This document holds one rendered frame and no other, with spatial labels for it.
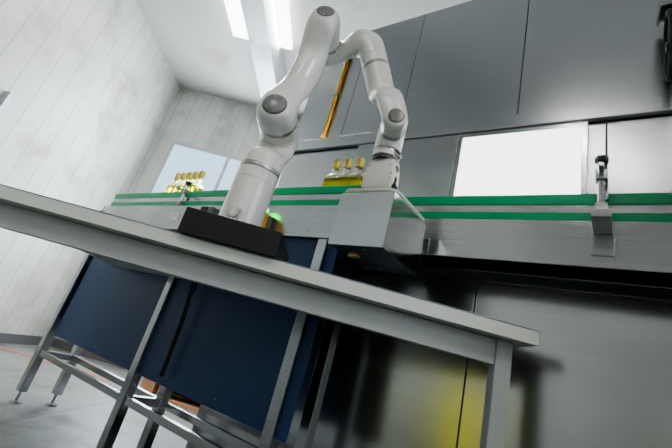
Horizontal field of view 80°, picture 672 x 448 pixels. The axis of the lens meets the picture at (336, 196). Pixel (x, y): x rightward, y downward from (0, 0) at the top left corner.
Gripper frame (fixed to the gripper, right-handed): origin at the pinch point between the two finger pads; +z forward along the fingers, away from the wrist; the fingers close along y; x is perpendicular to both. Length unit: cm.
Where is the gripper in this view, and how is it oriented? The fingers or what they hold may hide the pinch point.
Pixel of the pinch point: (373, 207)
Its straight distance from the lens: 114.9
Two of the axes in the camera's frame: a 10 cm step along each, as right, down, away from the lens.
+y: -8.2, 0.1, 5.8
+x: -5.2, -4.6, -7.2
